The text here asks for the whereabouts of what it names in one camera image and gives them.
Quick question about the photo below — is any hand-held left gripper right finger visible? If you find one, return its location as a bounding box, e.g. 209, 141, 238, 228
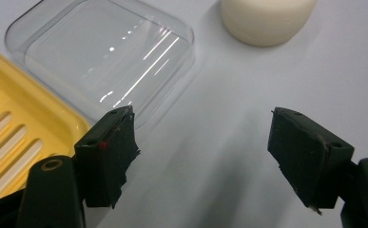
266, 106, 356, 217

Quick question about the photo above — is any yellow slotted soap tray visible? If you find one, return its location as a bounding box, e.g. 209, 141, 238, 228
0, 45, 91, 207

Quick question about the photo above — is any clear plastic soap box lid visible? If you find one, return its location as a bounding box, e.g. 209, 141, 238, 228
4, 0, 197, 130

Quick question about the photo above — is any cream round soap bar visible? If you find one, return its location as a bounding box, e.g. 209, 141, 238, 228
221, 0, 319, 48

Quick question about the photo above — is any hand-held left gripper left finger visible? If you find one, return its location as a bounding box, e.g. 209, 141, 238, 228
73, 104, 141, 210

